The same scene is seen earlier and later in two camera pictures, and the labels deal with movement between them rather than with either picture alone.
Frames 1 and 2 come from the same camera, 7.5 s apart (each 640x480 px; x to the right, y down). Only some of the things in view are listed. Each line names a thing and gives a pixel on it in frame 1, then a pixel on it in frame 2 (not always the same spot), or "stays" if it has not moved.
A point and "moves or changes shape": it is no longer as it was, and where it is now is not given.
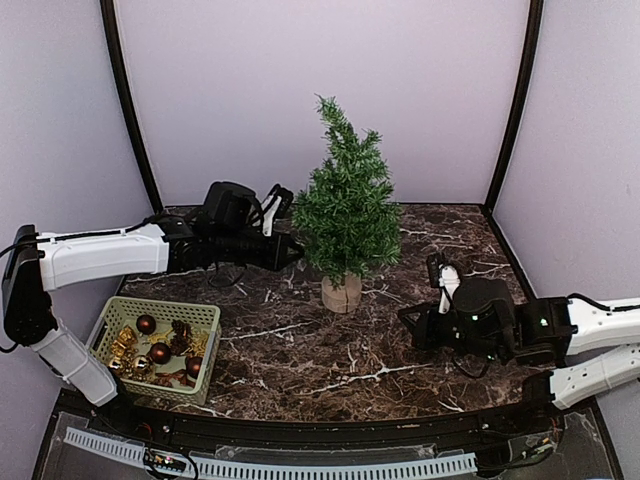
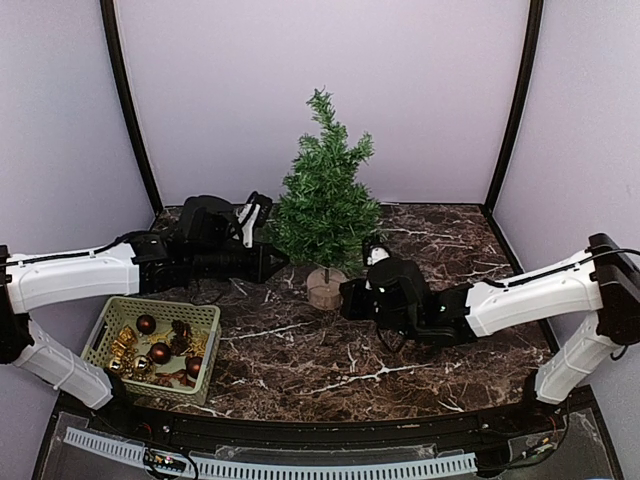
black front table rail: x=331 y=433 stays
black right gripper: x=423 y=333 to x=350 y=291
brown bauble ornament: x=145 y=324 stays
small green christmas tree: x=348 y=221 moves or changes shape
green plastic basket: x=159 y=349 stays
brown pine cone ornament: x=181 y=337 stays
